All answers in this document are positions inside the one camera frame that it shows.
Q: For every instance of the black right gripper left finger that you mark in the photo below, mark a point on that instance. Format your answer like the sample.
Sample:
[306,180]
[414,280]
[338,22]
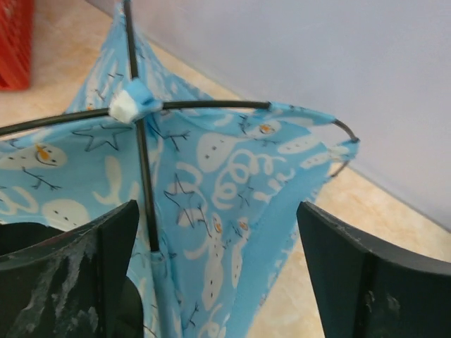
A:
[71,284]

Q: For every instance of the thin black tent pole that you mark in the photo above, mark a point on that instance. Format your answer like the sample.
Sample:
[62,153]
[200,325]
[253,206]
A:
[150,215]

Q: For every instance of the red plastic shopping basket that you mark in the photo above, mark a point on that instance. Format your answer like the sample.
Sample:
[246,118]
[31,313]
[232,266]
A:
[16,44]

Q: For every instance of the blue patterned pet tent fabric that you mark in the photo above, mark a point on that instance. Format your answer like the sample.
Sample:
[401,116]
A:
[226,184]

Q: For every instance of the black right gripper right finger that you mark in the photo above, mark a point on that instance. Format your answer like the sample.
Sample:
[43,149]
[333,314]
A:
[367,287]

